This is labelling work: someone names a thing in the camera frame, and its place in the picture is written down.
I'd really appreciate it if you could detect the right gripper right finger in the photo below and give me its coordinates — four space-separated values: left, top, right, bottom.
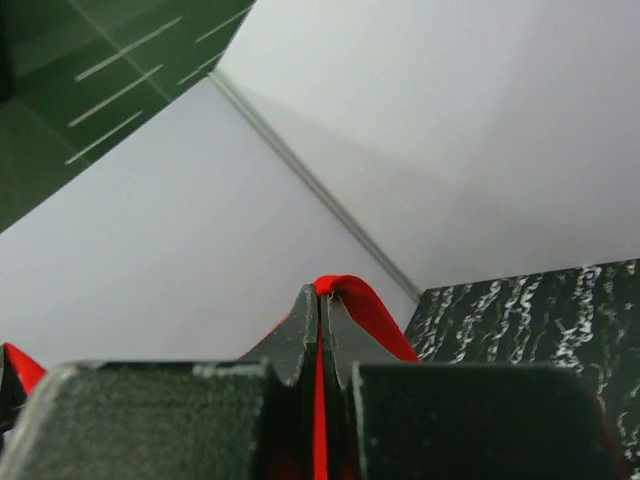
320 295 628 479

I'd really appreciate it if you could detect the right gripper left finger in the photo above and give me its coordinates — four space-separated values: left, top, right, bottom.
1 285 318 479

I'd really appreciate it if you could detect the red t shirt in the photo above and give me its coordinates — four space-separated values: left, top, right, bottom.
1 275 416 479

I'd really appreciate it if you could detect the black marble pattern mat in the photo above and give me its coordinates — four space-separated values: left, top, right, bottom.
405 259 639 478

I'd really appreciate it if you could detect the left aluminium frame post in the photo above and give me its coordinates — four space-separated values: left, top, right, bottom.
209 67 422 303

